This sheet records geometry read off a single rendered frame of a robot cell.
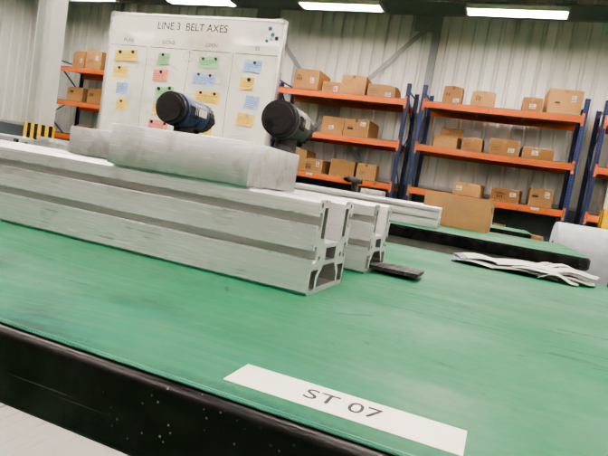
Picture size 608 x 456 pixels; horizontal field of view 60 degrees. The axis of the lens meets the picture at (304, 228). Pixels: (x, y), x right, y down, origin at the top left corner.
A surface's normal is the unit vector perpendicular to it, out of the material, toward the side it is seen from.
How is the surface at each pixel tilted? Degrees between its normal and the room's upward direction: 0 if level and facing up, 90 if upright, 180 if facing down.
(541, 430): 0
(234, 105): 90
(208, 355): 0
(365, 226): 90
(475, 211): 88
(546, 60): 90
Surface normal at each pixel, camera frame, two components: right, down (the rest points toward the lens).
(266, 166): 0.92, 0.18
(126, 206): -0.37, 0.02
